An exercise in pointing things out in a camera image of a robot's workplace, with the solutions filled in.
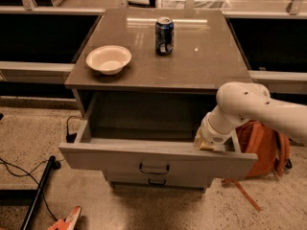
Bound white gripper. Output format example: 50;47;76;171
194;113;232;151

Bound grey top drawer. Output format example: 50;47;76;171
58;93;259;180

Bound grey drawer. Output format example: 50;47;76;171
58;93;259;180
103;171;213;189

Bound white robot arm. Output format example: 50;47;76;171
194;82;307;150

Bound grey drawer cabinet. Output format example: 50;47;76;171
64;8;257;193

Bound grey bottom drawer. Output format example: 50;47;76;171
103;171;213;189

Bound orange backpack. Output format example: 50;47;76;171
222;120;293;213

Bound blue soda can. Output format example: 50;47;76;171
155;16;175;56

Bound white paper bowl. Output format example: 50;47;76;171
85;45;131;75

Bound black power adapter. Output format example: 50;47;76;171
66;133;77;143

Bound black metal stand leg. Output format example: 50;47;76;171
20;155;56;230

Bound grey metal railing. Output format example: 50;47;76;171
0;0;307;93

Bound black cable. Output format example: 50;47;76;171
0;115;83;222

